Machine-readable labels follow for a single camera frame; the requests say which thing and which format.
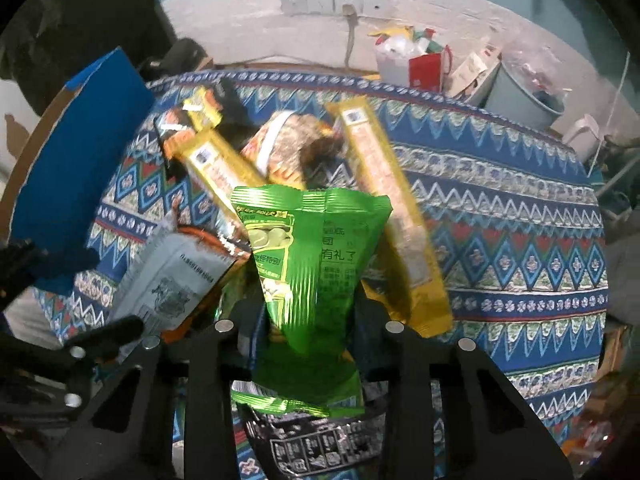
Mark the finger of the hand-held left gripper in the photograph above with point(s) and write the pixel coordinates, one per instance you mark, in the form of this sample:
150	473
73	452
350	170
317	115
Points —
107	335
45	265

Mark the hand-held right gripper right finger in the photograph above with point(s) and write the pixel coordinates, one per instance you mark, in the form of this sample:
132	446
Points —
402	360

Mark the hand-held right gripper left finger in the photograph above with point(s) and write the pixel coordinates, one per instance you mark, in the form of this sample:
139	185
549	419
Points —
220	360

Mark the grey and orange snack packet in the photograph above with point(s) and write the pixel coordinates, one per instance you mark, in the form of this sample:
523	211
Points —
170	280

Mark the blue cardboard box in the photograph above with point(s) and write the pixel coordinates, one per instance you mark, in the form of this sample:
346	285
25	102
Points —
75	160

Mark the green snack packet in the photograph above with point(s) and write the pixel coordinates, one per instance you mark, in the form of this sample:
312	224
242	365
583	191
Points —
312	270

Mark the long yellow snack packet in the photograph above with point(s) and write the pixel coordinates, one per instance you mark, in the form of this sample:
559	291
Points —
220	175
395	210

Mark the orange and black snack packet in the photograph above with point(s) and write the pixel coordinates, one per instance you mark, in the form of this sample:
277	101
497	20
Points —
192	110

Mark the brown patterned snack packet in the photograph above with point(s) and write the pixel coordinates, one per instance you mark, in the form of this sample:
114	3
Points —
285	150

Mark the black round device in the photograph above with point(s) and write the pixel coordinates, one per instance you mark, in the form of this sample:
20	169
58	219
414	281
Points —
187	55

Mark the light blue trash bin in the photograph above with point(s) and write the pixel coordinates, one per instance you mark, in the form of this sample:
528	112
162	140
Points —
520	100

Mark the white jug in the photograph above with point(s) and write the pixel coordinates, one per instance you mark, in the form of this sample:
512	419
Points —
582	135

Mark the red paper bag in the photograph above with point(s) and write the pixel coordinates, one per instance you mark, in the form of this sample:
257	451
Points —
425	72

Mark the beige paper bag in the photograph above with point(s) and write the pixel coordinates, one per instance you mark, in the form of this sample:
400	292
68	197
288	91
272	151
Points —
472	72

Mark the white plastic bag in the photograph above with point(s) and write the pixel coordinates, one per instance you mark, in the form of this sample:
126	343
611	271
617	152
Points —
395	57

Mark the yellow wrapper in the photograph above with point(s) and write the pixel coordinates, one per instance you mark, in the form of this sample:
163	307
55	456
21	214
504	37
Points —
390	32

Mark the white wall socket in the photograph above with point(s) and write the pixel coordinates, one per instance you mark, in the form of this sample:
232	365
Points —
377	6
340	0
320	3
293	3

